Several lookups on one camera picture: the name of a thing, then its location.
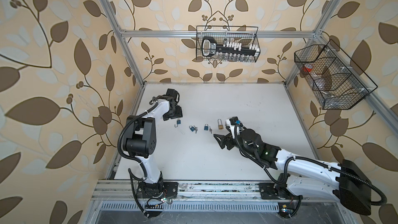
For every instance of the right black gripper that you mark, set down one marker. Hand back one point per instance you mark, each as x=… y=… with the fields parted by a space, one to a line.
x=228 y=137

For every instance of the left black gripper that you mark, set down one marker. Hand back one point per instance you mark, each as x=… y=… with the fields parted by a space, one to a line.
x=179 y=113

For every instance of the large brass padlock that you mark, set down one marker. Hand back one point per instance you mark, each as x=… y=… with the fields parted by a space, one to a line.
x=220 y=124

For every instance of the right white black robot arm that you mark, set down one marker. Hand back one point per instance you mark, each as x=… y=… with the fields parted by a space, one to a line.
x=298 y=176

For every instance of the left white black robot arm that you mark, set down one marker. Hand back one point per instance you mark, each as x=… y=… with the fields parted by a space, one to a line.
x=137 y=142

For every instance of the black socket tool set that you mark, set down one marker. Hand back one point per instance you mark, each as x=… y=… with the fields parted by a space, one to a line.
x=209 y=48

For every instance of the red item in basket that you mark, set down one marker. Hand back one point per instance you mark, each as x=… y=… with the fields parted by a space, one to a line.
x=307 y=68

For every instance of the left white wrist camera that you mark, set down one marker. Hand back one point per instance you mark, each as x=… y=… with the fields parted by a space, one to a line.
x=174 y=94

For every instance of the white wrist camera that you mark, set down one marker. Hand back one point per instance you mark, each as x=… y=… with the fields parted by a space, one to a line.
x=174 y=94
x=232 y=123

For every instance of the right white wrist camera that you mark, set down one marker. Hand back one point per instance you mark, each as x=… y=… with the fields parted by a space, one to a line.
x=232 y=123

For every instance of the back black wire basket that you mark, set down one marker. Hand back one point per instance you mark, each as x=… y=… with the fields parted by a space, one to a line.
x=244 y=35

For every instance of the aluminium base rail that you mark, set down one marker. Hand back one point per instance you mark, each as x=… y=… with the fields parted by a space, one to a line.
x=192 y=196

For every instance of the side black wire basket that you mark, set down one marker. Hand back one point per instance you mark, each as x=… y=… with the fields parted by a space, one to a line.
x=337 y=80

